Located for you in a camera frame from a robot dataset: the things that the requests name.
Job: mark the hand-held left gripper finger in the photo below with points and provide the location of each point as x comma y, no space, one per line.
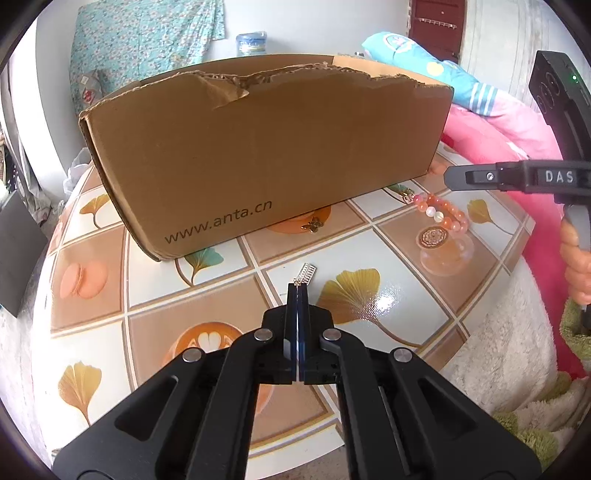
292,341
302,346

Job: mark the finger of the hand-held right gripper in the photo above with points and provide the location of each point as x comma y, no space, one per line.
480,177

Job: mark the butterfly metal charm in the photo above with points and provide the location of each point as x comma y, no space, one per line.
313,225

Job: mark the brown cardboard box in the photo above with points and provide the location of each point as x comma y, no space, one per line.
258,152

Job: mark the person's right hand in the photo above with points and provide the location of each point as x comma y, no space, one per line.
577,272

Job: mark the pink blanket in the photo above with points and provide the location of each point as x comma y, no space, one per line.
485,143

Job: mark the small gold charm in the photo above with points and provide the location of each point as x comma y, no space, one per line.
408,195

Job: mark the turquoise printed pillow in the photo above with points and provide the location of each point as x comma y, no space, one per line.
415,60

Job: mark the dark red door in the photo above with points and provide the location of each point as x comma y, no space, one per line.
436,37

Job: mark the patterned vinyl tablecloth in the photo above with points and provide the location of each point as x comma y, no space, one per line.
152,286

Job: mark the metal hook rack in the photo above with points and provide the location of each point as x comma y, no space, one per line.
434,21

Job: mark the white green fluffy garment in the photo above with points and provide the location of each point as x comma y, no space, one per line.
508,346

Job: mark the blue water jug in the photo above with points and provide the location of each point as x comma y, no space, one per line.
251,44

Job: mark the clear plastic bag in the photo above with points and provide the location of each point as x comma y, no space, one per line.
76,173

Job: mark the grey cabinet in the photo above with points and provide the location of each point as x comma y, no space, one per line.
18,244

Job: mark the teal floral cloth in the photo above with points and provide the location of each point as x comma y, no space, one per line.
138,41

